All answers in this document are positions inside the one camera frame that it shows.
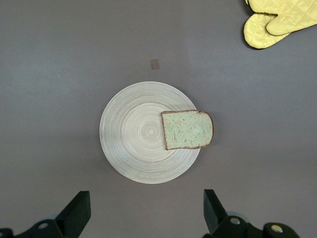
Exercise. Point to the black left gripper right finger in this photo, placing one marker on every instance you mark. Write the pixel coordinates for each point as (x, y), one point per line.
(213, 213)

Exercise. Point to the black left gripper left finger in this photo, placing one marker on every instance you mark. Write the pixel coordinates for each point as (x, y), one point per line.
(74, 213)

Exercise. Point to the bread slice with brown crust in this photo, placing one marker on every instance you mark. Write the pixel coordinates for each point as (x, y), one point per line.
(188, 130)

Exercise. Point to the white round plate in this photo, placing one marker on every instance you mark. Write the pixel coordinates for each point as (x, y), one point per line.
(136, 131)

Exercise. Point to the small brown tape patch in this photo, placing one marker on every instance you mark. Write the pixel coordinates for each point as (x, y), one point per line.
(154, 64)

